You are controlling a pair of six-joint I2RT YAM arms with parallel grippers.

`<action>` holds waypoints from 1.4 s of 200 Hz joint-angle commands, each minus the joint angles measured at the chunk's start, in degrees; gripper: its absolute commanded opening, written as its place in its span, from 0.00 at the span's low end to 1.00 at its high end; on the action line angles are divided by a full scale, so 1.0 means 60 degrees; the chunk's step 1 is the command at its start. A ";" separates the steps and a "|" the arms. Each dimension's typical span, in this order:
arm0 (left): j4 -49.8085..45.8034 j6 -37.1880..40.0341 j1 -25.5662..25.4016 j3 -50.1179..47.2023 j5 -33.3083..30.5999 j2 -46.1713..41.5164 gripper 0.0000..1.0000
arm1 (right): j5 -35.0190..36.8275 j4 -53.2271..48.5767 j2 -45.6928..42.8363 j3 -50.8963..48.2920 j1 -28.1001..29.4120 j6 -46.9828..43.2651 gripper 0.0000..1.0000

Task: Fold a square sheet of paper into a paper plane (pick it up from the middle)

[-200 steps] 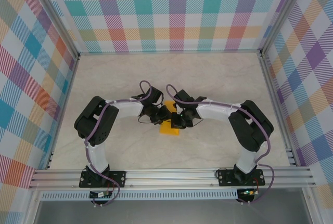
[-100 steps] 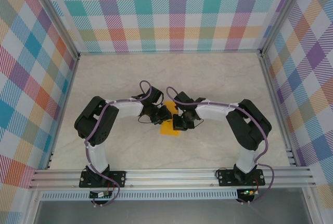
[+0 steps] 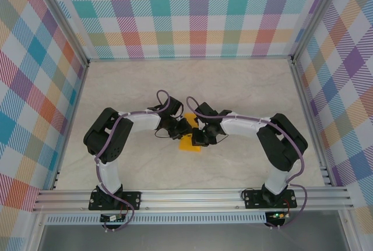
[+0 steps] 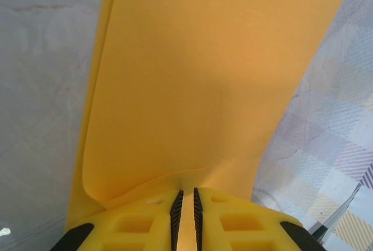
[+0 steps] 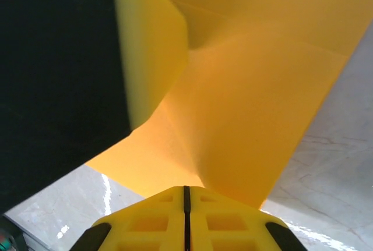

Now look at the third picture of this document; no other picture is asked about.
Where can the orange paper sheet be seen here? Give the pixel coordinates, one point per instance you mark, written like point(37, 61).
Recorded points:
point(188, 147)

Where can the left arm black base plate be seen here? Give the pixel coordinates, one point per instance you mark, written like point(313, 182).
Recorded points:
point(134, 198)

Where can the small slotted metal bracket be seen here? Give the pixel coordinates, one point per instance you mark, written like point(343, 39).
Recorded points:
point(325, 176)
point(57, 179)

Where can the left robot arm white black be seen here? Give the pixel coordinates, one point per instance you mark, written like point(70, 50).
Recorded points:
point(144, 121)

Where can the aluminium frame rail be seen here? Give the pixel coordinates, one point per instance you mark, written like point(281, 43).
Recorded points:
point(77, 102)
point(309, 117)

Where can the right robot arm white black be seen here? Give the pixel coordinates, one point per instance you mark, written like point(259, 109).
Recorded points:
point(242, 128)

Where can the wide slotted aluminium beam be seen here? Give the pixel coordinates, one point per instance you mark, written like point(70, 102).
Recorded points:
point(189, 200)

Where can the grey metal sheet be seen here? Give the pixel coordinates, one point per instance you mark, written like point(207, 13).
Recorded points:
point(189, 239)

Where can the aluminium frame post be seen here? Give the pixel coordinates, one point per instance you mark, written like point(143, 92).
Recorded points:
point(316, 15)
point(65, 22)

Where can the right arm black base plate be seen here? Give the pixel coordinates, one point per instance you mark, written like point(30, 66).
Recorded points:
point(291, 197)

